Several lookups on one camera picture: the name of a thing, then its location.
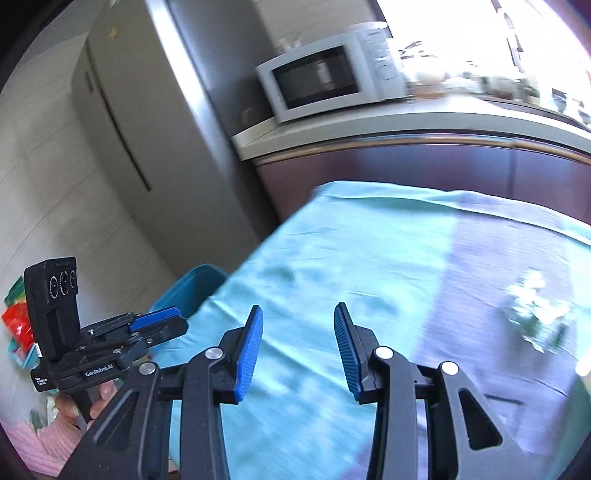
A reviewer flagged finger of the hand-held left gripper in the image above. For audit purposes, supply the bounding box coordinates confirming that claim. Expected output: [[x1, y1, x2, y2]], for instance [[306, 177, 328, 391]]
[[141, 318, 189, 354], [129, 306, 183, 333]]

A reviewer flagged white microwave oven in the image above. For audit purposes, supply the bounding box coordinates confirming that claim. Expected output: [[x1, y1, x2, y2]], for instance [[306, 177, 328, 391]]
[[256, 22, 408, 124]]

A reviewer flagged teal plastic bin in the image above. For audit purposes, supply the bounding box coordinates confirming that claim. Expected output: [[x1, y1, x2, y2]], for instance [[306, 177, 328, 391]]
[[150, 264, 228, 320]]

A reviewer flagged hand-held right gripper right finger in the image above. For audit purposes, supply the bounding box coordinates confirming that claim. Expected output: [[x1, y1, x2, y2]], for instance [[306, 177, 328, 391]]
[[334, 302, 527, 480]]

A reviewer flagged red snack packet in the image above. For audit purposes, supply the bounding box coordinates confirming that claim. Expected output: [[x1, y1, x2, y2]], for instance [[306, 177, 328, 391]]
[[1, 305, 33, 344]]

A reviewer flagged grey refrigerator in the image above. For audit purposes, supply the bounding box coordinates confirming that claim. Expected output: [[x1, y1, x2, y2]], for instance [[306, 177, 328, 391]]
[[71, 0, 279, 283]]

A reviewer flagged person's pink sleeved left forearm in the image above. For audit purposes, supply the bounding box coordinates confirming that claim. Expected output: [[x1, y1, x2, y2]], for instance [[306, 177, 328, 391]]
[[4, 413, 90, 477]]

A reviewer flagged brown kitchen counter cabinet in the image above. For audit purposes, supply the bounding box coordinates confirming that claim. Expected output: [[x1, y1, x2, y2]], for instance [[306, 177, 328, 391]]
[[231, 95, 591, 223]]

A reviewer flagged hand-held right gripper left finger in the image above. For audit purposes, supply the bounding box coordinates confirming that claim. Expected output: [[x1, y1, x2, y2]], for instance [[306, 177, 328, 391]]
[[60, 305, 264, 480]]

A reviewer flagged green snack packet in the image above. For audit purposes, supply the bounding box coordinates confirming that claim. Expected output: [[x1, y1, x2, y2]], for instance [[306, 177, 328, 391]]
[[4, 277, 27, 306]]

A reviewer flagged clear plastic wrapper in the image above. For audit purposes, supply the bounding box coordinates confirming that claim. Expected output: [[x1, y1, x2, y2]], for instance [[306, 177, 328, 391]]
[[505, 270, 579, 355]]

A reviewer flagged grey purple cloth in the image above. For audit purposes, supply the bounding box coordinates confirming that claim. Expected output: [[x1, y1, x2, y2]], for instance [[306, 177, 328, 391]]
[[411, 190, 591, 467]]

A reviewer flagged teal cloth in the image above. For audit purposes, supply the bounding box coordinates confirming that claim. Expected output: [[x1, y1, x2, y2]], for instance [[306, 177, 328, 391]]
[[150, 181, 591, 480]]

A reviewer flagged person's left hand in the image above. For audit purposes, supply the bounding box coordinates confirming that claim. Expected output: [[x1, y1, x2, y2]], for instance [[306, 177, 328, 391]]
[[55, 376, 123, 430]]

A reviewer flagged blurred countertop clutter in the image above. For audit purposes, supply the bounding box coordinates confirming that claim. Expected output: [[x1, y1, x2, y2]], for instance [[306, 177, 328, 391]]
[[402, 34, 591, 127]]

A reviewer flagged teal snack packet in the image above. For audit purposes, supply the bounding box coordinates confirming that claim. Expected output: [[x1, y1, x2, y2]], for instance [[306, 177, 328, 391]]
[[8, 339, 40, 367]]

